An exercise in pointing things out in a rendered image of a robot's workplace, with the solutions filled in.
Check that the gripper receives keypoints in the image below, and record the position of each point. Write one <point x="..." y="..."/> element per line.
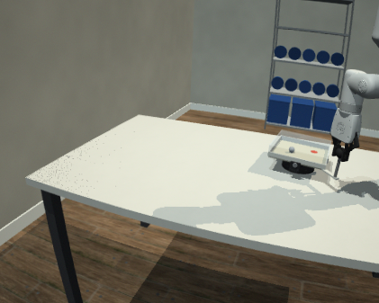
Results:
<point x="345" y="127"/>

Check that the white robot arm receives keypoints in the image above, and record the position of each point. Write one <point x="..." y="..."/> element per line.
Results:
<point x="365" y="85"/>

